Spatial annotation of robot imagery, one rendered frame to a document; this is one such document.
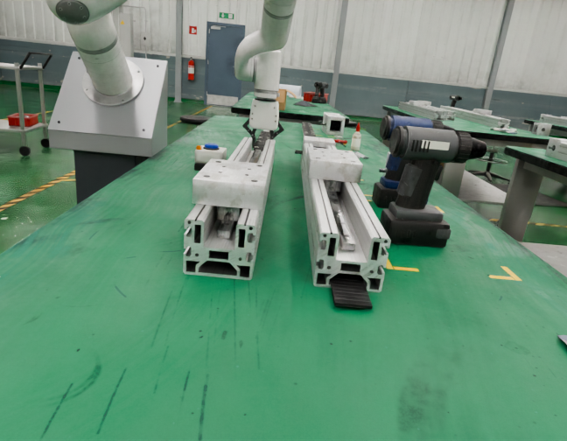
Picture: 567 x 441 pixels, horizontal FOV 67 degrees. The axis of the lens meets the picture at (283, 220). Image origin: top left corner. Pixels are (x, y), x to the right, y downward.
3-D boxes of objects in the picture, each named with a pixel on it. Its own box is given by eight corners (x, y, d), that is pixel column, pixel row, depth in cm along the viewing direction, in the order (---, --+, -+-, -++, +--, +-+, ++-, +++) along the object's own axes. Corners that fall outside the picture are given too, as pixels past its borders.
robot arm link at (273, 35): (238, 11, 120) (233, 86, 147) (295, 18, 122) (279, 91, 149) (239, -11, 123) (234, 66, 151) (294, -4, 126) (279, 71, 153)
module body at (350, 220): (300, 169, 139) (304, 143, 136) (332, 172, 139) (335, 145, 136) (312, 286, 63) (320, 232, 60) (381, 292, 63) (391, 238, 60)
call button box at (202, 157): (199, 164, 131) (199, 143, 129) (231, 168, 131) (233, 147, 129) (193, 170, 123) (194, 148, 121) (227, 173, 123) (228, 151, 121)
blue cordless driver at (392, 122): (366, 199, 112) (381, 112, 105) (441, 206, 113) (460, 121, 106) (373, 207, 104) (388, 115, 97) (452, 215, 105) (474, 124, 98)
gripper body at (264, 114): (280, 97, 153) (277, 129, 157) (252, 94, 153) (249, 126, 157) (280, 98, 146) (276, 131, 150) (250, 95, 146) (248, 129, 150)
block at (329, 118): (318, 131, 235) (321, 114, 232) (339, 133, 236) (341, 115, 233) (321, 134, 226) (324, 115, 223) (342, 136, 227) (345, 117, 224)
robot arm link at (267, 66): (252, 88, 144) (279, 91, 146) (255, 46, 140) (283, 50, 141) (251, 87, 152) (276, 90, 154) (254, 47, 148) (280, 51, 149)
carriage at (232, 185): (209, 192, 83) (211, 157, 80) (266, 199, 83) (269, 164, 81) (191, 220, 67) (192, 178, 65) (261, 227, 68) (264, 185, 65)
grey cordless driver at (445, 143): (372, 229, 89) (390, 122, 82) (465, 237, 90) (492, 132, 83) (380, 243, 82) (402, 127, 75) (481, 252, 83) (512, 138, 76)
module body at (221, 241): (241, 163, 138) (243, 136, 136) (273, 166, 139) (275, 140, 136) (183, 273, 63) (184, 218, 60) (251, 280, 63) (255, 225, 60)
